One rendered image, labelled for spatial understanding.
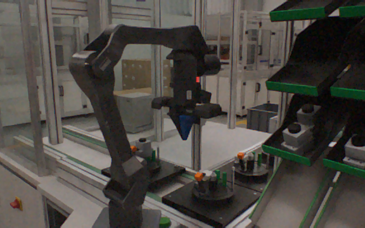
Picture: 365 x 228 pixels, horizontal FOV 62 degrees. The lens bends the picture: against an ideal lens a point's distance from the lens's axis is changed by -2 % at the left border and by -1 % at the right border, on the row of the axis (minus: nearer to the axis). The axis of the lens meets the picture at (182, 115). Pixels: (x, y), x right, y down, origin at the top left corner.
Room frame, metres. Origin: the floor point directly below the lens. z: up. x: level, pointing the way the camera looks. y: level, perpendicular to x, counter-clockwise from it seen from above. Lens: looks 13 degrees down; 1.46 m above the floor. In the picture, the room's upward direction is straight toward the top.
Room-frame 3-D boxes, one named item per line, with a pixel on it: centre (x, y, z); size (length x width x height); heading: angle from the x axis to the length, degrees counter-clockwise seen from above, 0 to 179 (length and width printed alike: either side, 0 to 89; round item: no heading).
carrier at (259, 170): (1.12, -0.26, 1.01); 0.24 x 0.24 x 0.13; 49
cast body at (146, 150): (1.16, 0.15, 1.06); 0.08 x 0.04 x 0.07; 139
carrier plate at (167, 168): (1.15, 0.16, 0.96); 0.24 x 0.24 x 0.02; 49
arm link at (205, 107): (0.75, -0.01, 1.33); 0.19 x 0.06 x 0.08; 48
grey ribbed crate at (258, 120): (2.88, -0.99, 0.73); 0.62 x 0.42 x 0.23; 49
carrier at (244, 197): (0.93, -0.10, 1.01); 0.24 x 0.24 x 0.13; 49
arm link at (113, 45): (0.67, 0.08, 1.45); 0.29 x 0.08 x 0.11; 134
